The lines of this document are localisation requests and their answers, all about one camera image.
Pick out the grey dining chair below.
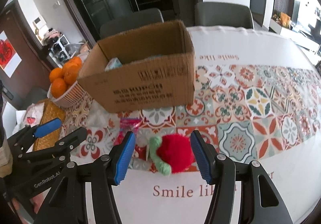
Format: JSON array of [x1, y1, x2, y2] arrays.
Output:
[[195, 2, 254, 29], [100, 8, 164, 39]]

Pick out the orange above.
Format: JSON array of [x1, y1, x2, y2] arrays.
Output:
[[63, 63, 80, 85], [69, 56, 83, 67], [49, 68, 63, 83], [51, 78, 67, 98]]

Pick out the woven wicker tray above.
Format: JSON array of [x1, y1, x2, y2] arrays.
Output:
[[33, 98, 66, 151]]

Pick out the white tv console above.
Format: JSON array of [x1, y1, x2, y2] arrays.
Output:
[[269, 19, 320, 52]]

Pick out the orange upper left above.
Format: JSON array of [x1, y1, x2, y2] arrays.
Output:
[[49, 68, 63, 83]]

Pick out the orange front left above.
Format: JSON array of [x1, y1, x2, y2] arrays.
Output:
[[51, 78, 67, 98]]

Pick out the small cardboard box on floor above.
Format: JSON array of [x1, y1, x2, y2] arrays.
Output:
[[78, 42, 91, 56]]

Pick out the patterned tablecloth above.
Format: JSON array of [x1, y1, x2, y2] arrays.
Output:
[[61, 26, 320, 223]]

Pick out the orange centre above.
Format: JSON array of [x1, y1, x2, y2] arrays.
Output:
[[63, 63, 80, 85]]

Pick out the white plastic fruit basket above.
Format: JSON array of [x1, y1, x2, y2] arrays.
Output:
[[47, 81, 86, 108]]

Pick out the red hawthorn snack bag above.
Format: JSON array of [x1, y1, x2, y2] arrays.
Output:
[[114, 118, 141, 145]]

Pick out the orange top back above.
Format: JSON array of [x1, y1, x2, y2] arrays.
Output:
[[69, 56, 83, 67]]

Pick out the brown cardboard box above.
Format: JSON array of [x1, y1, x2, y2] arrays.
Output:
[[77, 20, 195, 113]]

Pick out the brown entrance door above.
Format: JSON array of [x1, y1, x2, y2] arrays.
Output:
[[1, 0, 51, 109]]

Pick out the red green plush toy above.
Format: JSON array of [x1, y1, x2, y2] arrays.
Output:
[[149, 133, 195, 176]]

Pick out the illustrated white paper bag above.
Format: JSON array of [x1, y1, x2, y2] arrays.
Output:
[[12, 102, 45, 135]]

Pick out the left grey dining chair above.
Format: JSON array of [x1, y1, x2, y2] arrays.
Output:
[[100, 8, 164, 39]]

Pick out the right grey dining chair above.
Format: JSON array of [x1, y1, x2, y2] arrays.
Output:
[[195, 2, 254, 29]]

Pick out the white shoe shelf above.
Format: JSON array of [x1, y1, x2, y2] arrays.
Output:
[[50, 34, 70, 65]]

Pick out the light blue tissue pack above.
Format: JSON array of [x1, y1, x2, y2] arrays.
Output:
[[105, 58, 122, 71]]

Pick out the red fu poster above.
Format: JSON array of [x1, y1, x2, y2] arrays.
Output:
[[0, 31, 22, 78]]

